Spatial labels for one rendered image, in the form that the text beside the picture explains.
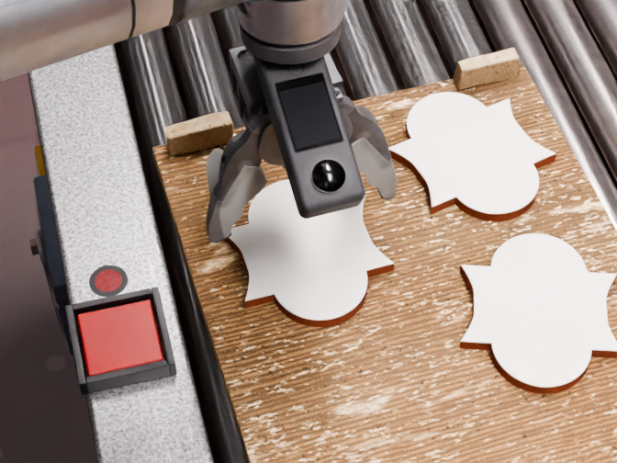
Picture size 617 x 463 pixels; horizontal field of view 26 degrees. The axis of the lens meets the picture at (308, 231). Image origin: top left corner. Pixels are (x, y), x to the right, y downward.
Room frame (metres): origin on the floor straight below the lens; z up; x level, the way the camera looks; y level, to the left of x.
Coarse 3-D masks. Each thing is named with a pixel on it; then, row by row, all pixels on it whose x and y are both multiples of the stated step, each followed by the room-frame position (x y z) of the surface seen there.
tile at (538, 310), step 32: (512, 256) 0.64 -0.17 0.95; (544, 256) 0.64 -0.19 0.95; (576, 256) 0.64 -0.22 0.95; (480, 288) 0.61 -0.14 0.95; (512, 288) 0.61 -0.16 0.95; (544, 288) 0.61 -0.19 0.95; (576, 288) 0.61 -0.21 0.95; (608, 288) 0.61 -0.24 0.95; (480, 320) 0.58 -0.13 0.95; (512, 320) 0.58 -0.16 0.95; (544, 320) 0.58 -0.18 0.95; (576, 320) 0.58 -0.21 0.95; (512, 352) 0.55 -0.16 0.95; (544, 352) 0.55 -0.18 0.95; (576, 352) 0.55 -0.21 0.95; (608, 352) 0.55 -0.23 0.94; (512, 384) 0.52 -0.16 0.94; (544, 384) 0.52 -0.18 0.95
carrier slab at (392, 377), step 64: (384, 128) 0.79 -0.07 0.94; (192, 192) 0.71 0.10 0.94; (576, 192) 0.71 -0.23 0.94; (192, 256) 0.65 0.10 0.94; (448, 256) 0.65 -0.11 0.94; (256, 320) 0.58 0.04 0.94; (384, 320) 0.58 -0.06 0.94; (448, 320) 0.58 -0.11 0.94; (256, 384) 0.52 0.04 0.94; (320, 384) 0.52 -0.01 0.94; (384, 384) 0.52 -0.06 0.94; (448, 384) 0.52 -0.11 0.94; (576, 384) 0.52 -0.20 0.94; (256, 448) 0.47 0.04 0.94; (320, 448) 0.47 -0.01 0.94; (384, 448) 0.47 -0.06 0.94; (448, 448) 0.47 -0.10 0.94; (512, 448) 0.47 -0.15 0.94; (576, 448) 0.47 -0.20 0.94
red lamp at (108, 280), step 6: (108, 270) 0.65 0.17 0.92; (114, 270) 0.65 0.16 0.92; (96, 276) 0.64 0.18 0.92; (102, 276) 0.64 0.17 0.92; (108, 276) 0.64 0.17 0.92; (114, 276) 0.64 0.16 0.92; (120, 276) 0.64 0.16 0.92; (96, 282) 0.63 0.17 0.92; (102, 282) 0.63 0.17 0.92; (108, 282) 0.63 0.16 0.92; (114, 282) 0.63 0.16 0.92; (120, 282) 0.63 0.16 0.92; (102, 288) 0.63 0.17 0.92; (108, 288) 0.63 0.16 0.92; (114, 288) 0.63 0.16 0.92
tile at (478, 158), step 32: (448, 96) 0.81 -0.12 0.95; (416, 128) 0.78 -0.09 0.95; (448, 128) 0.78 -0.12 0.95; (480, 128) 0.78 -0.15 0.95; (512, 128) 0.78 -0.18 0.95; (416, 160) 0.74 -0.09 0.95; (448, 160) 0.74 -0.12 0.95; (480, 160) 0.74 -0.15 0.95; (512, 160) 0.74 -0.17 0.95; (544, 160) 0.74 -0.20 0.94; (448, 192) 0.70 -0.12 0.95; (480, 192) 0.70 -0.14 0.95; (512, 192) 0.70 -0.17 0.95
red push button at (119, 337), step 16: (128, 304) 0.60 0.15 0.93; (144, 304) 0.60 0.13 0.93; (80, 320) 0.59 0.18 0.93; (96, 320) 0.59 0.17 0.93; (112, 320) 0.59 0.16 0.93; (128, 320) 0.59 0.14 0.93; (144, 320) 0.59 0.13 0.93; (96, 336) 0.57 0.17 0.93; (112, 336) 0.57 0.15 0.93; (128, 336) 0.57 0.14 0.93; (144, 336) 0.57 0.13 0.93; (96, 352) 0.56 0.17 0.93; (112, 352) 0.56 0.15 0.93; (128, 352) 0.56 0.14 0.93; (144, 352) 0.56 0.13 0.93; (160, 352) 0.56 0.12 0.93; (96, 368) 0.54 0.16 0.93; (112, 368) 0.54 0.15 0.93
